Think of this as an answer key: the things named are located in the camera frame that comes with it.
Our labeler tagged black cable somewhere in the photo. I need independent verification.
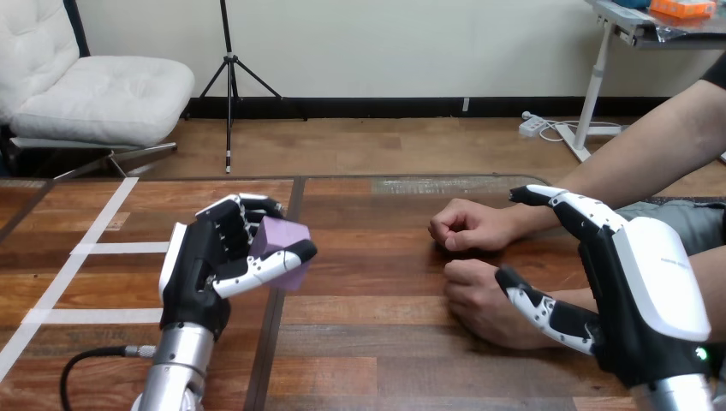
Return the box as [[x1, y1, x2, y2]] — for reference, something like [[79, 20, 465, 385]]
[[59, 344, 158, 411]]

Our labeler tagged person's hand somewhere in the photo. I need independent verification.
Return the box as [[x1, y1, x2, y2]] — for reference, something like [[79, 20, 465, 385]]
[[427, 198, 527, 253], [443, 258, 563, 350]]

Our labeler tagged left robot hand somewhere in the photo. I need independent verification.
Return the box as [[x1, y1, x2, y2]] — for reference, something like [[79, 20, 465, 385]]
[[158, 193, 319, 342]]

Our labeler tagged person's body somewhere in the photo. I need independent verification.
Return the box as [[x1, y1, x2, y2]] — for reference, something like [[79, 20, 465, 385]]
[[615, 51, 726, 258]]

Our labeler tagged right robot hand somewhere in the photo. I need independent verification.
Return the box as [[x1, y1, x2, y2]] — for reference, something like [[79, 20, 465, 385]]
[[494, 184, 713, 392]]

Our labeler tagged purple block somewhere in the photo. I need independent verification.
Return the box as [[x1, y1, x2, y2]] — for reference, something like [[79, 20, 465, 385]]
[[248, 216, 312, 294]]

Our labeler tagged black tripod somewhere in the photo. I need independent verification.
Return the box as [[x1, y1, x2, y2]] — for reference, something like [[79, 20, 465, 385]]
[[181, 0, 308, 175]]

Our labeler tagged white desk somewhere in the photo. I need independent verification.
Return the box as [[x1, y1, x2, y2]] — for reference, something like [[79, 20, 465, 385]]
[[554, 0, 726, 164]]

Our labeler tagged orange thing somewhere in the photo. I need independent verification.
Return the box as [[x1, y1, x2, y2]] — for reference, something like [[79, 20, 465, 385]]
[[648, 0, 717, 19]]

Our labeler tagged tangle of cables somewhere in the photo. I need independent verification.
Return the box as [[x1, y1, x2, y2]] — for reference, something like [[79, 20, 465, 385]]
[[537, 117, 626, 144]]

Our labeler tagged white power strip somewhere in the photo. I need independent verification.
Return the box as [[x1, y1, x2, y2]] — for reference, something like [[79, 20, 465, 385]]
[[518, 110, 549, 139]]

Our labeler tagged white cushioned chair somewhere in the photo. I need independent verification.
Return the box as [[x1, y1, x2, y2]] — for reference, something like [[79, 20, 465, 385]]
[[0, 0, 196, 178]]

